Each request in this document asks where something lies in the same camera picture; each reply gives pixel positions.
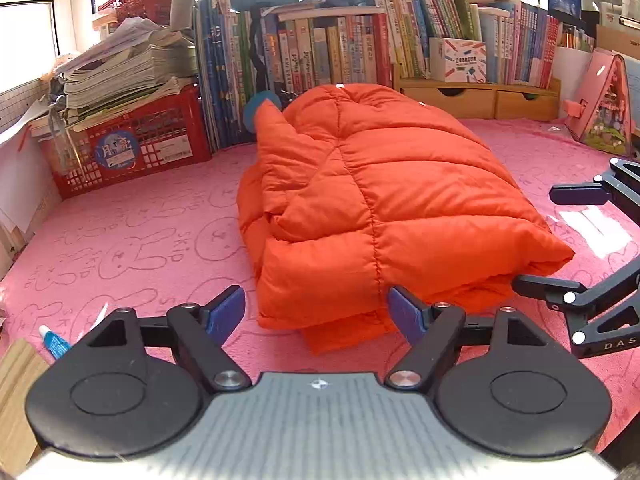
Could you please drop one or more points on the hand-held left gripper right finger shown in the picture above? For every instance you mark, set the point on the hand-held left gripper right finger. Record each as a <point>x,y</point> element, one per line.
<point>405,315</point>

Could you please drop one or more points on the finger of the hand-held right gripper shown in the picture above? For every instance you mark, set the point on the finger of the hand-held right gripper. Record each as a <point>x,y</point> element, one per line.
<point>600,315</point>
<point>580,194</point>

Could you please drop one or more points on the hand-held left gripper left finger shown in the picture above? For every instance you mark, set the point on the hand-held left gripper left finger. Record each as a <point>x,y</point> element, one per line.
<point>225,310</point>

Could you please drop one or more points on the orange puffer jacket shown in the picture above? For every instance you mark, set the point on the orange puffer jacket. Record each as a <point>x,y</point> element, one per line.
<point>375,200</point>

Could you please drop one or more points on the pink triangular toy house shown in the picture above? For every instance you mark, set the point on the pink triangular toy house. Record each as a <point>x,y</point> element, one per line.
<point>602,110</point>

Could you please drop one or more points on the pink rabbit-print blanket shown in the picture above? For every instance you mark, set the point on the pink rabbit-print blanket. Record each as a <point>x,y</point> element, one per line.
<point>150,240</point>

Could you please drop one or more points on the wooden organizer drawer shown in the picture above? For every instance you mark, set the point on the wooden organizer drawer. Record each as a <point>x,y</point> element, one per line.
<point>520,109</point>
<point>470,105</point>

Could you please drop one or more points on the wooden desk organizer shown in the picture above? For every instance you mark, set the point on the wooden desk organizer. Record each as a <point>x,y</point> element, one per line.
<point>475,102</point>

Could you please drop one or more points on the brown cardboard box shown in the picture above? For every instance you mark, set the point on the brown cardboard box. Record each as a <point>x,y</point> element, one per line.
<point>617,42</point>

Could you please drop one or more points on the bundle of thin booklets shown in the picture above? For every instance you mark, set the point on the bundle of thin booklets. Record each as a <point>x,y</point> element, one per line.
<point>575,37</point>

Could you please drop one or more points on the row of colourful paperbacks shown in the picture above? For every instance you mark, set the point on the row of colourful paperbacks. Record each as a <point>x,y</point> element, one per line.
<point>520,45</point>

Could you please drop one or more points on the large red plastic crate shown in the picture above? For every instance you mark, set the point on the large red plastic crate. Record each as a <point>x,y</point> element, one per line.
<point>160,150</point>

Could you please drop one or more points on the white glue tube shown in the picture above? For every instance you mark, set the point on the white glue tube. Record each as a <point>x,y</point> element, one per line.
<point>55,342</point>

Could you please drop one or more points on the white pencil-print box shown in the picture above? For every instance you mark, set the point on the white pencil-print box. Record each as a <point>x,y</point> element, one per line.
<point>457,60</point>

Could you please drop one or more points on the blue round plush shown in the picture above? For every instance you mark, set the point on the blue round plush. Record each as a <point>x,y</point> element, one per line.
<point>260,107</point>

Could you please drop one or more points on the wooden board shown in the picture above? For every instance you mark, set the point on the wooden board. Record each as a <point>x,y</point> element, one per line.
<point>20,410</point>

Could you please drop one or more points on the white paper board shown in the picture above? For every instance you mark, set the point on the white paper board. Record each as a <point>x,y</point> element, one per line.
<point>25,185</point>

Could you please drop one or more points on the stack of paper workbooks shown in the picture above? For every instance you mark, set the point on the stack of paper workbooks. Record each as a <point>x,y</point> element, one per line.
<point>120,70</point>

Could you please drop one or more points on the shelf of mixed storybooks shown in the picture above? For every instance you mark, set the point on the shelf of mixed storybooks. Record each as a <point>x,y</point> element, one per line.
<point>310,50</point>

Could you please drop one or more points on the small red plastic basket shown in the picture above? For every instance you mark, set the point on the small red plastic basket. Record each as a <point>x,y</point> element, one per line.
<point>135,5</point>

